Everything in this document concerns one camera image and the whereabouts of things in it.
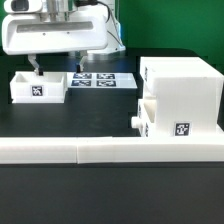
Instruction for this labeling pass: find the white drawer box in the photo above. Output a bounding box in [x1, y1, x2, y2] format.
[10, 71, 68, 103]
[131, 99, 156, 137]

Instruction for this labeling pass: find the white front drawer box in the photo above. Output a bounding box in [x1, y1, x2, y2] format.
[131, 99, 156, 137]

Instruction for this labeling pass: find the white marker base plate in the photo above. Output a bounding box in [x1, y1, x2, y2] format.
[67, 72, 137, 89]

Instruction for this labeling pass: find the white L-shaped fence rail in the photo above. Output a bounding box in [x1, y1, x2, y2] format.
[0, 135, 224, 164]

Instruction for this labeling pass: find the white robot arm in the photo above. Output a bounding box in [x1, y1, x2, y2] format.
[2, 0, 124, 75]

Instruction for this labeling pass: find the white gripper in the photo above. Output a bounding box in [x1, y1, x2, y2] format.
[2, 0, 108, 76]

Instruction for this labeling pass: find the white drawer cabinet frame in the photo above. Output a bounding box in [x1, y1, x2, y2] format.
[140, 57, 224, 138]

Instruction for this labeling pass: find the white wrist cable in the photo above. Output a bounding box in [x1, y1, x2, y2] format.
[74, 0, 124, 49]

